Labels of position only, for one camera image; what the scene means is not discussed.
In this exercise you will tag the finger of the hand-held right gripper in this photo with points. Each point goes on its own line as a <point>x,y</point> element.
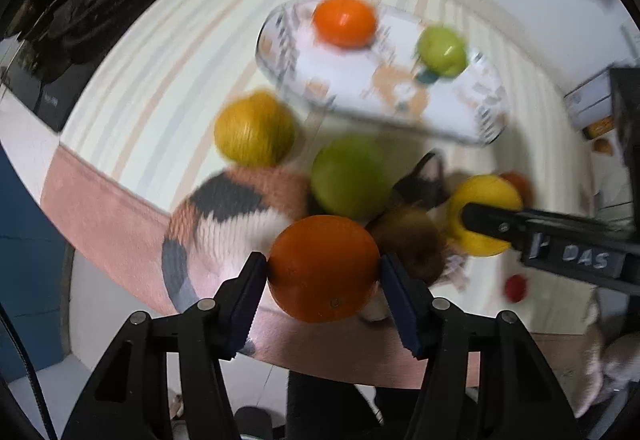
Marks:
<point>492,222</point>

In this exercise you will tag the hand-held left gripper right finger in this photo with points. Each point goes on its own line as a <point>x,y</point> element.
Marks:
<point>400,305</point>

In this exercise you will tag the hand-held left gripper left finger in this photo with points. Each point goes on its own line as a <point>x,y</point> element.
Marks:
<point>246,307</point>

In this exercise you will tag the yellow citrus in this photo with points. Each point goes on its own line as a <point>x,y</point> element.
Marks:
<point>255,129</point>
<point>480,192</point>

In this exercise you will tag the small orange tangerine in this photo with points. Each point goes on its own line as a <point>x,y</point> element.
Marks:
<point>522,185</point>

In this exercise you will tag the dark red apple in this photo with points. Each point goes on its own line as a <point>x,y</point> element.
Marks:
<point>410,240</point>

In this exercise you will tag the red cherry tomato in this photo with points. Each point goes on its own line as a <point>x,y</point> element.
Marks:
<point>515,287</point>

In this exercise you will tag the orange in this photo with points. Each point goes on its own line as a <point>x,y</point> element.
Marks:
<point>322,265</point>
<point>344,20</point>

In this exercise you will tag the green apple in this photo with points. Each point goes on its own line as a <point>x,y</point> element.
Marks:
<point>350,175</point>
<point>442,51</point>

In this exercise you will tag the oval patterned plate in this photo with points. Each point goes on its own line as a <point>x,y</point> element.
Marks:
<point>340,75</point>

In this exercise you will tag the brown onion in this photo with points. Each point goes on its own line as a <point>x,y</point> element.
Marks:
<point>602,146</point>

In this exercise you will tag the grey slipper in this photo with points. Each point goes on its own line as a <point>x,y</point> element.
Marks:
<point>252,425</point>

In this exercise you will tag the person's leg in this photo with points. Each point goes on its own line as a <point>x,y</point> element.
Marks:
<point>340,410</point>

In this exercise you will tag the black object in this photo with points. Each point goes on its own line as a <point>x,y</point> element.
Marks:
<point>627,115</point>

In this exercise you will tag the white cardboard box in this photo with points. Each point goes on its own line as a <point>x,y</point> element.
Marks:
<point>590,95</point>

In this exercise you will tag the striped cat print mat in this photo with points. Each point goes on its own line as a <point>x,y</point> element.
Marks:
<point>165,120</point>

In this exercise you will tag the blue kitchen cabinet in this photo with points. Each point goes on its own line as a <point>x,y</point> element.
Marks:
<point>30,260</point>

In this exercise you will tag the black glass gas stove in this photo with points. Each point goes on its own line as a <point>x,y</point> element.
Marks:
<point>55,85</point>

